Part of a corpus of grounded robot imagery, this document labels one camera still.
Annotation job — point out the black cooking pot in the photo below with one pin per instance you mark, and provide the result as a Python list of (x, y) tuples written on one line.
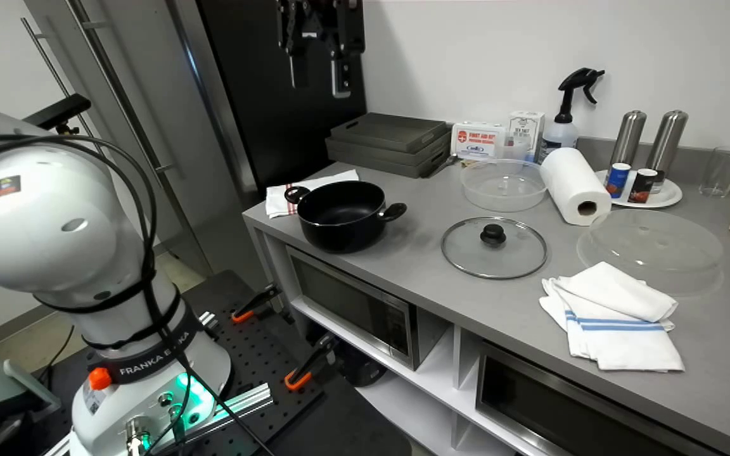
[(344, 229)]

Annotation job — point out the white red box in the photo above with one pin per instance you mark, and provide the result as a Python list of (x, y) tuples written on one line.
[(478, 144)]

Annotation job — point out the white paper towel roll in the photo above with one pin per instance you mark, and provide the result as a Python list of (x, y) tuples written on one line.
[(566, 178)]

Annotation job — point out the clear round glass plate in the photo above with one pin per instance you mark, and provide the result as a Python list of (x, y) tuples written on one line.
[(652, 244)]

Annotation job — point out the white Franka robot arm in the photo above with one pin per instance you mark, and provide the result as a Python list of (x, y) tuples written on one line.
[(45, 211)]

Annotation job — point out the blue can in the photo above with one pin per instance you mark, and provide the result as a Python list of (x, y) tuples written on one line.
[(620, 182)]

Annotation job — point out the glass lid black knob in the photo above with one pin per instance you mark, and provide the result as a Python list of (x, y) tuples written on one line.
[(493, 234)]

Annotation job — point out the black built-in oven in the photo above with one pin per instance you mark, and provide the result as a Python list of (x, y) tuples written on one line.
[(550, 415)]

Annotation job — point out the white counter shelf cabinet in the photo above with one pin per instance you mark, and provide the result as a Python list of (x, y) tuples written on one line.
[(438, 358)]

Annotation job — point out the clear glass bowl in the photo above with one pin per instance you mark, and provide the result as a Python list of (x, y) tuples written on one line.
[(500, 194)]

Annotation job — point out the small white box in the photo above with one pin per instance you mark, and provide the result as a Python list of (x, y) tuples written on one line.
[(524, 135)]

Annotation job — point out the black refrigerator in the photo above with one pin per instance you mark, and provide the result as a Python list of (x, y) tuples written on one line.
[(265, 117)]

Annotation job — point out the white towel blue stripe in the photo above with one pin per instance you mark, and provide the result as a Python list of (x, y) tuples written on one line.
[(620, 325)]

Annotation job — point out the white towel red stripe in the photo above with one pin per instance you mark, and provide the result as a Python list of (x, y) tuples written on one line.
[(278, 205)]

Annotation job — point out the black built-in microwave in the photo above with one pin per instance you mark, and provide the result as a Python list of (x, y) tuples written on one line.
[(349, 305)]

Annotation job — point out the grey metal stand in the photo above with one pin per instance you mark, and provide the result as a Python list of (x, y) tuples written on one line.
[(2, 384)]

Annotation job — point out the aluminium rail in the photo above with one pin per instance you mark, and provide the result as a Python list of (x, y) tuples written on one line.
[(239, 403)]

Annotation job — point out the white round plate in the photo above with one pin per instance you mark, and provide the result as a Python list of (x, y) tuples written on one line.
[(669, 196)]

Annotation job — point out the black red can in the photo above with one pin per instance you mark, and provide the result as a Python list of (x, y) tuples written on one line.
[(642, 187)]

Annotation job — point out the black perforated robot table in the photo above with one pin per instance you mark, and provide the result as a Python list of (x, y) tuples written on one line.
[(259, 355)]

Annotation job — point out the orange black clamp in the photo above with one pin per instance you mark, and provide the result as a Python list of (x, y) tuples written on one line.
[(254, 305), (302, 376)]

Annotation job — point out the steel cylinder shaker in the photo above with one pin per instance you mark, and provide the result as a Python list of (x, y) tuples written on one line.
[(667, 141), (629, 141)]

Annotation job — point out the black knives on rack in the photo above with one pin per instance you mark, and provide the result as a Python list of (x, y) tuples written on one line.
[(340, 51)]

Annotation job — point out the spray bottle black trigger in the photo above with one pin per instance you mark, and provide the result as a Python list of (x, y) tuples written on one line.
[(562, 134)]

